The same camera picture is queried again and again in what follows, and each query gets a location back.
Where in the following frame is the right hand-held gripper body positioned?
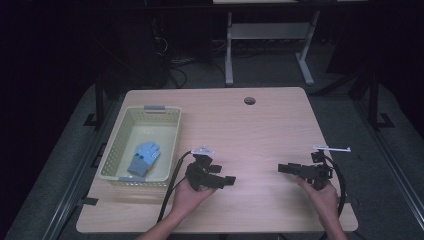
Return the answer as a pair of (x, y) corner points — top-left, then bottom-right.
(299, 144), (352, 192)

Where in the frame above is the person's right hand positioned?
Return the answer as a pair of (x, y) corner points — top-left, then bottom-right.
(295, 176), (340, 219)

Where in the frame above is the aluminium floor rail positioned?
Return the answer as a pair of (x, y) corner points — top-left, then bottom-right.
(41, 99), (116, 240)
(353, 98), (424, 232)

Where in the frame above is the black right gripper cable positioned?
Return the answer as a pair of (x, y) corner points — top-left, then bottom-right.
(318, 153), (348, 240)

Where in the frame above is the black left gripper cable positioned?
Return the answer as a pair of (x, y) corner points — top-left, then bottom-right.
(156, 150), (194, 224)

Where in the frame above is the black metal stand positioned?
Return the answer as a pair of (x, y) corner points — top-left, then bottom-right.
(82, 71), (105, 128)
(366, 69), (396, 132)

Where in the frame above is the person's left hand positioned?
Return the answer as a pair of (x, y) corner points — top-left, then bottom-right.
(170, 179), (218, 219)

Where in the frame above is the black table edge clamp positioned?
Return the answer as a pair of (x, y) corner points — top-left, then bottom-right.
(76, 196), (100, 207)

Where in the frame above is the cream perforated plastic basket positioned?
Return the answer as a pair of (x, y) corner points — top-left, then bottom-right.
(98, 104), (183, 188)

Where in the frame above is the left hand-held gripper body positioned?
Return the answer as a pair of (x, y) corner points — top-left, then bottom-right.
(184, 144), (223, 192)

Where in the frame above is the tangle of floor cables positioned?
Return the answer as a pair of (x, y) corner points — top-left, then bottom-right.
(151, 16), (228, 90)

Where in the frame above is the white metal desk frame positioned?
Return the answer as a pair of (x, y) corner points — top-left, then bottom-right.
(213, 0), (369, 87)

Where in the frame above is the blue glove with dark dots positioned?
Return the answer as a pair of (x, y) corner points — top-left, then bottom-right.
(145, 141), (162, 172)

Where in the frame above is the blue and grey glove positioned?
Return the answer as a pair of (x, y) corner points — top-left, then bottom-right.
(127, 142), (160, 178)

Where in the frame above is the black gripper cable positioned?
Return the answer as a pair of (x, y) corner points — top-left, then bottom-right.
(318, 153), (348, 240)
(156, 150), (194, 224)

